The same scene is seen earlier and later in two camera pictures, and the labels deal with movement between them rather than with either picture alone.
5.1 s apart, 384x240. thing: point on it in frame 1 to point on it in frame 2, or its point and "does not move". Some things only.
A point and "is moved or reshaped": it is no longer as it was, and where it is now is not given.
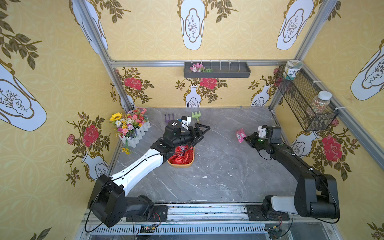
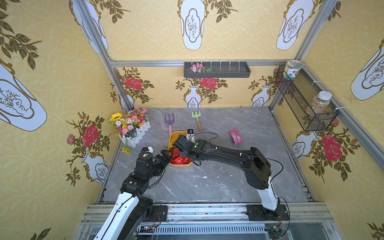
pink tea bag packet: (240, 135) is moved or reshaped
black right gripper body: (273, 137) to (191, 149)
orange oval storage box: (184, 156) does not move
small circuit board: (147, 229) does not move
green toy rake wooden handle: (196, 115) does not move
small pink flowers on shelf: (199, 68) does not move
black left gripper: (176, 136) to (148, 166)
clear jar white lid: (320, 103) does not move
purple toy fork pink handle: (167, 121) does not move
